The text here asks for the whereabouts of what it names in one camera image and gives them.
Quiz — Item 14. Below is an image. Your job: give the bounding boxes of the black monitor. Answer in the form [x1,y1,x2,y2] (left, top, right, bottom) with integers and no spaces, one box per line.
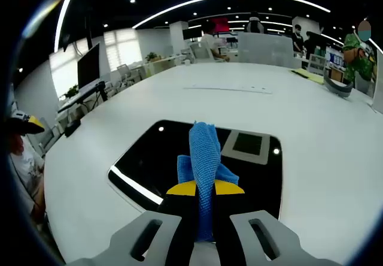
[77,43,101,91]

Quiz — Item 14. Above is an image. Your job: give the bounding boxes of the potted plant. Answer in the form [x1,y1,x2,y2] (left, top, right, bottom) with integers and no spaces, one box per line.
[145,52,163,64]
[63,84,80,99]

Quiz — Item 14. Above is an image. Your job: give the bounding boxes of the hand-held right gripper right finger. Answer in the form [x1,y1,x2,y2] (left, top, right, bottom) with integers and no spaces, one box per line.
[212,181,339,266]

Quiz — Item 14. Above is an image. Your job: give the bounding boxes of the red screen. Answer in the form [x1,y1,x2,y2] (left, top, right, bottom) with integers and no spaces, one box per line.
[209,17,230,34]

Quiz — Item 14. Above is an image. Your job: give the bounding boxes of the person with yellow-black cap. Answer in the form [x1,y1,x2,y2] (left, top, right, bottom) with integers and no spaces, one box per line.
[8,150,45,202]

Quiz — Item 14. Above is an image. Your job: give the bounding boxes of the grey curved headband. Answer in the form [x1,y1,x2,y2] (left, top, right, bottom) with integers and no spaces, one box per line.
[323,69,354,99]

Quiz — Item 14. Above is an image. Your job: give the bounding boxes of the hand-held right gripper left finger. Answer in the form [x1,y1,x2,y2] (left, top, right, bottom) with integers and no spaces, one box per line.
[67,180,198,266]

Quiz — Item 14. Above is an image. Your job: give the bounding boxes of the yellow paper sheet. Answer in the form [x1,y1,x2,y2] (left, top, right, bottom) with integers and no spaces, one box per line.
[290,68,326,85]

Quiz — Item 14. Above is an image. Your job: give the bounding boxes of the blue cleaning cloth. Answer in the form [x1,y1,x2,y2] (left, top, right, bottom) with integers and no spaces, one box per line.
[177,120,240,243]

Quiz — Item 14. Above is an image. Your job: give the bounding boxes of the white mesh chair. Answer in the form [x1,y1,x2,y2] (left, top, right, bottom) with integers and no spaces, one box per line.
[308,53,327,75]

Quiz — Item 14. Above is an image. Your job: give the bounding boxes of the translucent divider panel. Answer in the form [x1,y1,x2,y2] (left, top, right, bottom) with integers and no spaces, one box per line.
[238,31,294,69]

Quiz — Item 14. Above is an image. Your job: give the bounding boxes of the black box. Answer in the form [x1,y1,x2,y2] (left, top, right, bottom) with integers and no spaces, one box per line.
[64,119,82,138]

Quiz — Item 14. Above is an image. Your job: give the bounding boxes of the person's left hand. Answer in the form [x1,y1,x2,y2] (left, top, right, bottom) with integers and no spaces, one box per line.
[8,133,25,155]

